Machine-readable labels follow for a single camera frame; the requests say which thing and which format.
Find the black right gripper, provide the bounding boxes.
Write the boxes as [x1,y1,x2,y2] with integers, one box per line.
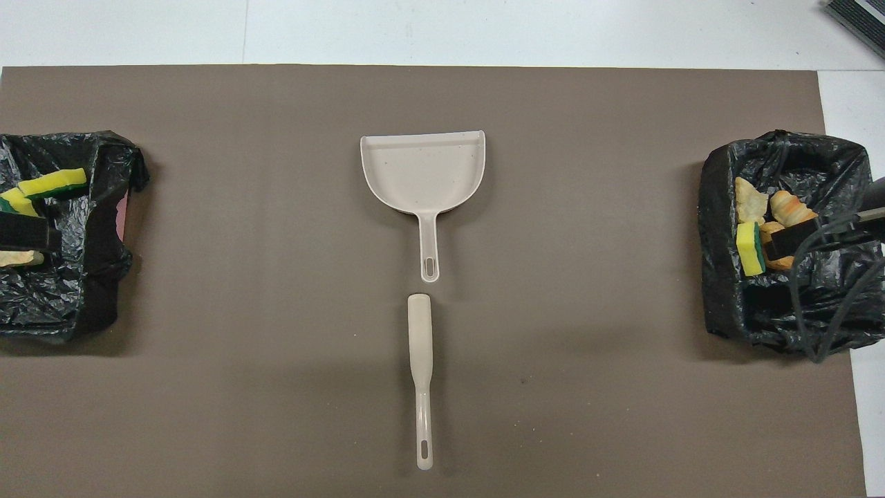
[769,176,885,261]

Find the brown oblong bread roll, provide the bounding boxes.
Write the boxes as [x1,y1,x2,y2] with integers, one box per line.
[758,221,797,271]

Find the small yellow sponge wedge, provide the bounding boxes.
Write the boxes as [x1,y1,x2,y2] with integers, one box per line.
[0,186,40,219]

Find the striped croissant piece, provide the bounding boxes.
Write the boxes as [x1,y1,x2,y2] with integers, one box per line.
[770,190,821,228]

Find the yellow green scrub sponge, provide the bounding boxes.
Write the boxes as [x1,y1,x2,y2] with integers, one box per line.
[735,221,767,278]

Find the notched yellow sponge piece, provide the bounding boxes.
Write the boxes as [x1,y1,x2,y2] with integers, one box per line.
[17,167,89,202]

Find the beige plastic dustpan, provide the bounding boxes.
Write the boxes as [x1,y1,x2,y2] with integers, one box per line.
[359,129,487,285]

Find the beige hand brush black bristles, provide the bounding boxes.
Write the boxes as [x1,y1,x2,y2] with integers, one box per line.
[407,293,435,472]

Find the black trash bag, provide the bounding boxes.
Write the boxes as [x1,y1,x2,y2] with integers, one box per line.
[0,131,150,344]

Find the right black bag bin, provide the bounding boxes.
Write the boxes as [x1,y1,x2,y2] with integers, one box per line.
[698,129,885,359]

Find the dark ribbed grille object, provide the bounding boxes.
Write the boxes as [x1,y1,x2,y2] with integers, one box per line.
[824,0,885,60]

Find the brown table mat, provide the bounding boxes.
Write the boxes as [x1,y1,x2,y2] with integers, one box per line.
[0,65,868,498]

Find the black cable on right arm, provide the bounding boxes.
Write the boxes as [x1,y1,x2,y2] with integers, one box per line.
[788,211,885,365]

